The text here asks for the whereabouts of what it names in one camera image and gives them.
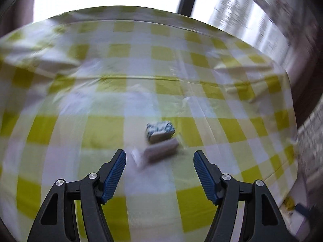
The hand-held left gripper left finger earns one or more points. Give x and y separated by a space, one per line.
113 179

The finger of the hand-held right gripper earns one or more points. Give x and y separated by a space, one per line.
301 208

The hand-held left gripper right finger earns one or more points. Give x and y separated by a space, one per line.
205 179

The small white snack packet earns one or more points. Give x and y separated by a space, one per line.
159 151

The small silver blue snack packet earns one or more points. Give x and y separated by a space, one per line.
159 129

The yellow checked tablecloth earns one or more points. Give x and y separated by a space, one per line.
101 105

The brown patterned curtain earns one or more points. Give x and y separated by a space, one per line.
307 68

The white lace curtain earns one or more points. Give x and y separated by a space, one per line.
239 12

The plain brown curtain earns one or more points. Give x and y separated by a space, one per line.
17 10

